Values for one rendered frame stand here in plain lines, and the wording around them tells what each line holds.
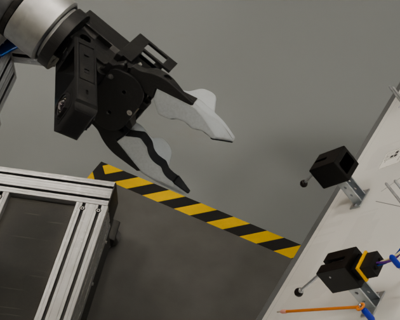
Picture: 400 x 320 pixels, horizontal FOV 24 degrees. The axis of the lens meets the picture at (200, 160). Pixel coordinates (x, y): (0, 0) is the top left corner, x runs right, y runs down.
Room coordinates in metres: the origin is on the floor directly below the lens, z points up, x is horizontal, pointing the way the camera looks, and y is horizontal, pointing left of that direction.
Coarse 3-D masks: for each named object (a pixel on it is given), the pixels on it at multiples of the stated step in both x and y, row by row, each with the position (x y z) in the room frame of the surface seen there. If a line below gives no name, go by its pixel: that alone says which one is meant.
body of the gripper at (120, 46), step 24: (72, 24) 0.75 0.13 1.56; (96, 24) 0.79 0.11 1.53; (48, 48) 0.73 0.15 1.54; (96, 48) 0.75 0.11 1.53; (120, 48) 0.76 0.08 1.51; (144, 48) 0.76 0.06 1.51; (120, 72) 0.70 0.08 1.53; (168, 72) 0.74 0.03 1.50; (120, 96) 0.70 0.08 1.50; (144, 96) 0.70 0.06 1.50; (96, 120) 0.70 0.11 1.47; (120, 120) 0.69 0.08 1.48
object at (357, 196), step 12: (324, 156) 1.11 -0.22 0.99; (336, 156) 1.08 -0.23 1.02; (348, 156) 1.10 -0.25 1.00; (312, 168) 1.09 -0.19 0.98; (324, 168) 1.07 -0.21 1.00; (336, 168) 1.06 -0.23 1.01; (348, 168) 1.08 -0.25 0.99; (324, 180) 1.07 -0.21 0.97; (336, 180) 1.06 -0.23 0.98; (348, 180) 1.05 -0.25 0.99; (348, 192) 1.06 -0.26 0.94; (360, 192) 1.07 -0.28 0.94; (360, 204) 1.04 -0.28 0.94
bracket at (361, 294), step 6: (366, 282) 0.77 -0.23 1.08; (360, 288) 0.76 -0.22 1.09; (366, 288) 0.77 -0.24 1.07; (372, 288) 0.77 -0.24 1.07; (354, 294) 0.76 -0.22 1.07; (360, 294) 0.76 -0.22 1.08; (366, 294) 0.77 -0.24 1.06; (372, 294) 0.77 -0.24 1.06; (378, 294) 0.77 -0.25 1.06; (384, 294) 0.77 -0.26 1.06; (360, 300) 0.76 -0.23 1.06; (366, 300) 0.75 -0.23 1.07; (372, 300) 0.76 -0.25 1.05; (378, 300) 0.76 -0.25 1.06; (366, 306) 0.75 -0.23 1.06; (372, 306) 0.75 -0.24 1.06; (372, 312) 0.74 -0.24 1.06
